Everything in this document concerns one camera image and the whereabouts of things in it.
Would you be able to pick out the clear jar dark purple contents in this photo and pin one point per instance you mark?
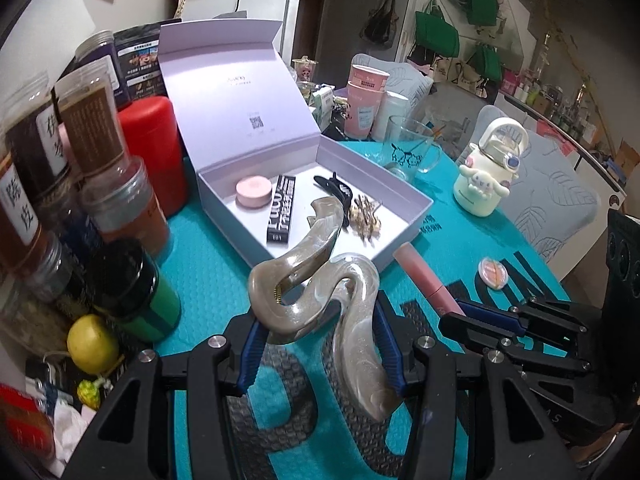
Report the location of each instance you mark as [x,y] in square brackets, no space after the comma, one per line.
[102,65]

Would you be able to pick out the yellow lemon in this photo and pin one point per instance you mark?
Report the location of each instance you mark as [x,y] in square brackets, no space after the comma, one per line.
[92,345]

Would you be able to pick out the white refrigerator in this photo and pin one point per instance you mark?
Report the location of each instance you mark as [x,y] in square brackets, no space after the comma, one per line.
[210,5]

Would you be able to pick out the red packet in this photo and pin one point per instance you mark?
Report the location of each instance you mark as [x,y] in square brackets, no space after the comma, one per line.
[22,422]

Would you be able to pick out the round pink compact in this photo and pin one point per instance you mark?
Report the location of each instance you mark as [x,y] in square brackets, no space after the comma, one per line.
[254,191]

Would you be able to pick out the beige hair claw clip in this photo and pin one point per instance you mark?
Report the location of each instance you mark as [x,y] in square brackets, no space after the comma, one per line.
[300,260]

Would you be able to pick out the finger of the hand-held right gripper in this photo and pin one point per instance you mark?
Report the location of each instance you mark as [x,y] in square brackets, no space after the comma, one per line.
[465,332]
[492,314]

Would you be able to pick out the reddish brown contents jar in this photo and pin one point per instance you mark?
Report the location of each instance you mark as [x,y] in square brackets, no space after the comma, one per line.
[125,205]

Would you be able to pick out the cartoon glass mug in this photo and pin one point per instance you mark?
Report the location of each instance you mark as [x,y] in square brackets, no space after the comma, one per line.
[400,160]

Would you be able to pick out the black lipstick box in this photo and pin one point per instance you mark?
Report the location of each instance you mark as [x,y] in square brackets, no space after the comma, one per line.
[280,210]

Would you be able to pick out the brown handbag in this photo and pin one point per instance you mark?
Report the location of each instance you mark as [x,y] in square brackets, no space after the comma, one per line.
[380,22]

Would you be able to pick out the brown door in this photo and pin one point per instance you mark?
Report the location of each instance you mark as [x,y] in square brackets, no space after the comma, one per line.
[312,20]

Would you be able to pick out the white crumpled paper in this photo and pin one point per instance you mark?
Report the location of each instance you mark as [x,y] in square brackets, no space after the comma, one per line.
[72,430]

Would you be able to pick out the green tote bag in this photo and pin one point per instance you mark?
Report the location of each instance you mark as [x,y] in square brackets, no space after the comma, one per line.
[485,62]
[482,2]
[437,35]

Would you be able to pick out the row of small bottles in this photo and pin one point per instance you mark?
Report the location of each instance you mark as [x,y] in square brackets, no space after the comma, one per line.
[550,102]

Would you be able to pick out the white label dark jar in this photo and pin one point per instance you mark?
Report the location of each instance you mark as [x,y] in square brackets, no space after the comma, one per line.
[37,145]

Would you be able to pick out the grey leaf-patterned chair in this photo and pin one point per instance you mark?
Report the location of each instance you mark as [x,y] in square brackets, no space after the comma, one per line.
[410,80]
[550,190]

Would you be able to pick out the cardboard box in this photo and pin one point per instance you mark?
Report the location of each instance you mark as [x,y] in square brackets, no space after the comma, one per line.
[627,157]

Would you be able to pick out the red canister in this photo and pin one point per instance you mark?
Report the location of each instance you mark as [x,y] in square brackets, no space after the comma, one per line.
[150,150]

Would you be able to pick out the lilac gift box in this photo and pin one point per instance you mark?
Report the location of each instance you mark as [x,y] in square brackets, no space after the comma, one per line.
[225,75]

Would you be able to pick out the black green jar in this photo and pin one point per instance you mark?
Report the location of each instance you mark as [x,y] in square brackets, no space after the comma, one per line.
[135,295]

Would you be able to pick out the black pouch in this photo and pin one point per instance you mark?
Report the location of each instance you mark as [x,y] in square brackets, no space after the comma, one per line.
[142,65]

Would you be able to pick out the small round blush compact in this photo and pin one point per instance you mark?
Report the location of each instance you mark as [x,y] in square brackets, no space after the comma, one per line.
[493,272]

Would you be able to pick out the gold hair clip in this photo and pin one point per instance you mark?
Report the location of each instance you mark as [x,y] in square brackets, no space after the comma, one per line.
[357,212]
[372,225]

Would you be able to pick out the pink paper cup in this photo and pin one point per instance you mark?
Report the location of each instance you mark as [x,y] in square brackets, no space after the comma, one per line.
[369,77]
[361,115]

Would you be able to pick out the pink lip gloss tube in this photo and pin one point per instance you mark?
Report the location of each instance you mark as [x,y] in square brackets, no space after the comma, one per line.
[425,280]

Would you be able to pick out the small cartoon cup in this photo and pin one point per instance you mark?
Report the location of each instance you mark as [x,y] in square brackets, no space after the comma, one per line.
[305,70]

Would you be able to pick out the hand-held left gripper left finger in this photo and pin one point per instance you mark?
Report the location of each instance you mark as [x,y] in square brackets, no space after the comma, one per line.
[250,355]

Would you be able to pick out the black hair clip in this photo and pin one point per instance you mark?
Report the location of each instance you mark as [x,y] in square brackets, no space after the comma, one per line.
[340,192]

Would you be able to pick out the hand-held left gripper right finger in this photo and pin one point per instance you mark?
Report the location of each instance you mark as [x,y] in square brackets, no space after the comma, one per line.
[389,360]

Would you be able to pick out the teal foam mat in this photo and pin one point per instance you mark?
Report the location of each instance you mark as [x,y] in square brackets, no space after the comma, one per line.
[215,280]

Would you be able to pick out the green white medicine box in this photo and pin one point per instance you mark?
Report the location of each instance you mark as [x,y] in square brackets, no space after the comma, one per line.
[324,104]

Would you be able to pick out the white cartoon dog bottle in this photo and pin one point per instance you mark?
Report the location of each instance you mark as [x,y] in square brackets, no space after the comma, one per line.
[480,185]

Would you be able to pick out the small yellow-green ball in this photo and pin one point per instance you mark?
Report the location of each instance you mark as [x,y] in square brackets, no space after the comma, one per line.
[90,392]

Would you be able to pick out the brown label jar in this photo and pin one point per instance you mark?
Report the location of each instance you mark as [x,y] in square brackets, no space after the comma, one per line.
[92,125]

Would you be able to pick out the white tumbler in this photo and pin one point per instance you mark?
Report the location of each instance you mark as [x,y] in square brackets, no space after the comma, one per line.
[395,107]

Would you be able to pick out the white label amber jar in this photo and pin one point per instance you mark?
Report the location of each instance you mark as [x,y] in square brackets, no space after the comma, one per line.
[20,210]

